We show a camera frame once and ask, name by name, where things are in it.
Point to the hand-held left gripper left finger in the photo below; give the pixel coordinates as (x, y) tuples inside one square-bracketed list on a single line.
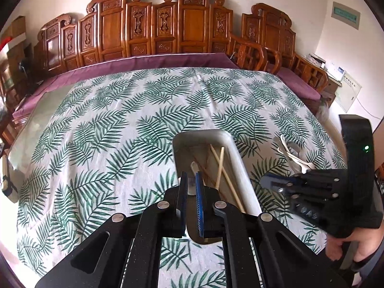
[(183, 195)]

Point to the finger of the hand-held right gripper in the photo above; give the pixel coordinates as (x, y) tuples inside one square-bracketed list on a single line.
[(270, 181), (300, 192)]

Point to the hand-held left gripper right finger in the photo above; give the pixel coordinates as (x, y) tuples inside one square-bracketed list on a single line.
[(199, 199)]

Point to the wooden chopstick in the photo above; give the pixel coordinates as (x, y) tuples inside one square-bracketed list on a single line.
[(220, 168), (207, 172), (228, 180)]

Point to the grey rectangular tray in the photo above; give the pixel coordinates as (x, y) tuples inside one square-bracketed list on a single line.
[(237, 168)]

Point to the person's right forearm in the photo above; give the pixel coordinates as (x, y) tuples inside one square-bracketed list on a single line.
[(373, 262)]

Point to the person's right hand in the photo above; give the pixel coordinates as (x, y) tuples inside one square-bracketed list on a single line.
[(336, 246)]

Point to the grey fluffy duster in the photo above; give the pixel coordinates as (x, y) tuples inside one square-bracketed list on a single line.
[(324, 109)]

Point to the purple armchair cushion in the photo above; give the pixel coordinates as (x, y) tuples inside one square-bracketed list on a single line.
[(297, 81)]

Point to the wooden side table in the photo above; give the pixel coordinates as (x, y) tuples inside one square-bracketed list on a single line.
[(331, 85)]

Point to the leaf print tablecloth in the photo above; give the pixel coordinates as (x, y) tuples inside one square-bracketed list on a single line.
[(105, 120)]

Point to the white desk device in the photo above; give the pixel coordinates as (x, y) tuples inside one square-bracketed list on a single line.
[(337, 70)]

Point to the carved wooden armchair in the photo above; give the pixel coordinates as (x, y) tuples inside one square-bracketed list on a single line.
[(270, 33)]

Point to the purple sofa cushion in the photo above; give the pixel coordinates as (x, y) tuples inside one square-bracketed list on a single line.
[(90, 69)]

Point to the carved wooden sofa bench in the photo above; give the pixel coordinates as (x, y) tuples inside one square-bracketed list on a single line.
[(189, 21)]

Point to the wooden chair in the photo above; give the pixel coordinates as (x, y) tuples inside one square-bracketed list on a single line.
[(6, 132)]

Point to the black fan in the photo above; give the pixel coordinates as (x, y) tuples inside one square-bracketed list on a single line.
[(24, 66)]

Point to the red decoration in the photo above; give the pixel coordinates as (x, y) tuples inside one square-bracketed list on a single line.
[(4, 40)]

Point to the open brown cardboard box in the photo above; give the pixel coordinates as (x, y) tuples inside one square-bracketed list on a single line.
[(16, 27)]

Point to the white wall box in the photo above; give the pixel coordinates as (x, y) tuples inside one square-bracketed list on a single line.
[(349, 91)]

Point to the grey wall panel box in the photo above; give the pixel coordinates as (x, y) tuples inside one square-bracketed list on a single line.
[(345, 15)]

